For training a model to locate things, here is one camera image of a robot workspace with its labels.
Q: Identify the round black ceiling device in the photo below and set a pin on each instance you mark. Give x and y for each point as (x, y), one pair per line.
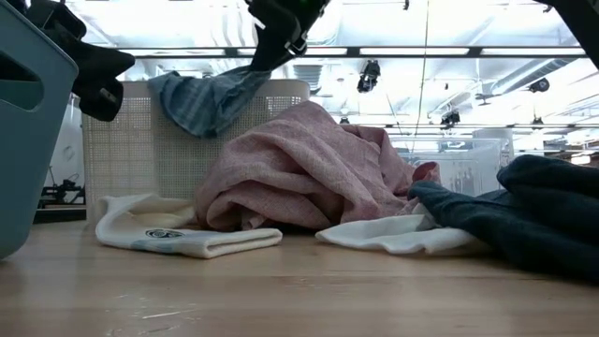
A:
(539, 85)

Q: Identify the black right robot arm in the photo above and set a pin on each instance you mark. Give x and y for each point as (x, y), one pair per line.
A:
(585, 23)

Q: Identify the black overhead frame beam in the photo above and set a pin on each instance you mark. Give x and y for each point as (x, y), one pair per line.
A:
(354, 51)

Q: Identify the clear plastic container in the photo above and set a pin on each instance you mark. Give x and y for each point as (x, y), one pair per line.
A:
(468, 164)

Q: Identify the white perforated plastic basket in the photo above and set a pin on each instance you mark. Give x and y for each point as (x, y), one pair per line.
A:
(131, 150)

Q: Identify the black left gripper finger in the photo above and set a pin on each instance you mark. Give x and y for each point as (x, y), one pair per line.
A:
(100, 63)
(100, 105)

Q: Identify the dark navy cloth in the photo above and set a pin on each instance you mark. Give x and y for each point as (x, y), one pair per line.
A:
(538, 220)

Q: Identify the blue-grey cloth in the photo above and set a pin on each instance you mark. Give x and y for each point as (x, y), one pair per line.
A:
(206, 103)

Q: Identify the black hanging ceiling camera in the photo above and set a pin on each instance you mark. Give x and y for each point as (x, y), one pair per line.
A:
(369, 75)

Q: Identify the small black ceiling device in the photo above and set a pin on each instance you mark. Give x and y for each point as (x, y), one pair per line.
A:
(450, 119)

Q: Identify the white sock with striped cuff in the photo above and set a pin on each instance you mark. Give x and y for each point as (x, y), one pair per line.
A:
(140, 220)

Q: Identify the black aluminium table frame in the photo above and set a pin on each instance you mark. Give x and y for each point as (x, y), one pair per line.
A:
(61, 215)

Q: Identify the black background equipment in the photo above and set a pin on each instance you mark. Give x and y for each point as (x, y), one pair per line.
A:
(61, 192)

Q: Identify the plain white sock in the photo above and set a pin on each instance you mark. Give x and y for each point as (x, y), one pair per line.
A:
(388, 236)

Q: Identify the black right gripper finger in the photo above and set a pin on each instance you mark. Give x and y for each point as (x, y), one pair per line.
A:
(296, 42)
(269, 44)

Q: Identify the teal plastic bin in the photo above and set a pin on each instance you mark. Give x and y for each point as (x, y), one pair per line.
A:
(28, 164)

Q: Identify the pink cloth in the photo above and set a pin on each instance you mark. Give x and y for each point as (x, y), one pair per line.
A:
(290, 168)

